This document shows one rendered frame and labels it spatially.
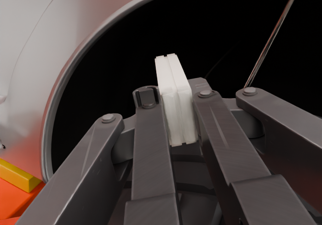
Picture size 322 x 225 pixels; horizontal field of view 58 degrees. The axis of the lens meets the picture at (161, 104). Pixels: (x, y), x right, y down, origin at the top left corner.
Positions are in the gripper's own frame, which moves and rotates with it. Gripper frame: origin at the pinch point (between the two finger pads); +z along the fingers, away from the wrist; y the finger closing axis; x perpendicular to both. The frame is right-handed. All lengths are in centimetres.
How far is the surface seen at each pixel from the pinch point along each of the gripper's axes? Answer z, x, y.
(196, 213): -0.4, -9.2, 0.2
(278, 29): 44, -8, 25
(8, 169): 45, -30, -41
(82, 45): 31.2, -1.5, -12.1
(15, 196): 42, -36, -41
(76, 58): 32.4, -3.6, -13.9
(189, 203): 0.8, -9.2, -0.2
